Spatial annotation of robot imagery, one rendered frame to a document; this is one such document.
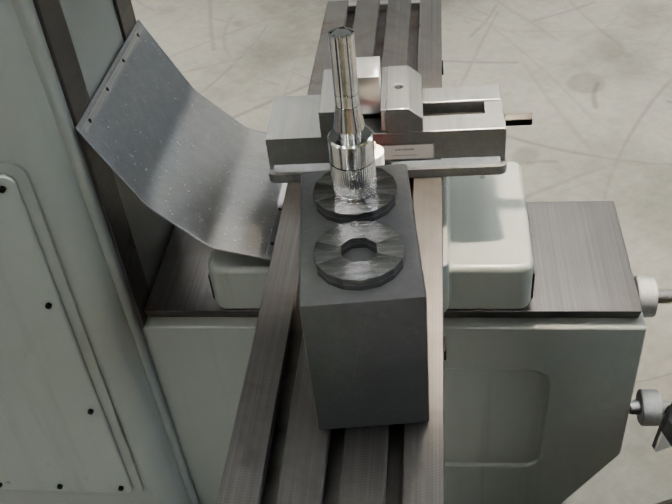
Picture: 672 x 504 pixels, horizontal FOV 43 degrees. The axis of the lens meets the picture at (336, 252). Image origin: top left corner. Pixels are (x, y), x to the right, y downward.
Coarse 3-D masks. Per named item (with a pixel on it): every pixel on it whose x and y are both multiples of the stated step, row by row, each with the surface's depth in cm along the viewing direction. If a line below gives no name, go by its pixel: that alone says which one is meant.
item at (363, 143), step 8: (368, 128) 88; (328, 136) 87; (336, 136) 87; (360, 136) 87; (368, 136) 87; (328, 144) 87; (336, 144) 86; (344, 144) 86; (352, 144) 86; (360, 144) 86; (368, 144) 86; (336, 152) 86; (344, 152) 86; (352, 152) 86; (360, 152) 86
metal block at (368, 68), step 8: (376, 56) 125; (360, 64) 124; (368, 64) 123; (376, 64) 123; (360, 72) 122; (368, 72) 122; (376, 72) 121; (360, 80) 121; (368, 80) 121; (376, 80) 121; (360, 88) 122; (368, 88) 122; (376, 88) 122; (360, 96) 123; (368, 96) 123; (376, 96) 123; (360, 104) 124; (368, 104) 124; (376, 104) 123; (368, 112) 124; (376, 112) 124
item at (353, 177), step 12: (336, 156) 87; (348, 156) 86; (360, 156) 86; (372, 156) 88; (336, 168) 88; (348, 168) 87; (360, 168) 87; (372, 168) 89; (336, 180) 89; (348, 180) 88; (360, 180) 88; (372, 180) 89; (336, 192) 90; (348, 192) 89; (360, 192) 89; (372, 192) 90
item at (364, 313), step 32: (320, 192) 92; (384, 192) 91; (320, 224) 90; (352, 224) 87; (384, 224) 89; (320, 256) 84; (352, 256) 85; (384, 256) 83; (416, 256) 85; (320, 288) 82; (352, 288) 82; (384, 288) 81; (416, 288) 81; (320, 320) 82; (352, 320) 82; (384, 320) 82; (416, 320) 82; (320, 352) 85; (352, 352) 85; (384, 352) 85; (416, 352) 85; (320, 384) 88; (352, 384) 88; (384, 384) 88; (416, 384) 88; (320, 416) 91; (352, 416) 91; (384, 416) 91; (416, 416) 91
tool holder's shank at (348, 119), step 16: (336, 32) 80; (352, 32) 80; (336, 48) 80; (352, 48) 80; (336, 64) 81; (352, 64) 81; (336, 80) 82; (352, 80) 82; (336, 96) 84; (352, 96) 83; (336, 112) 85; (352, 112) 84; (336, 128) 86; (352, 128) 85
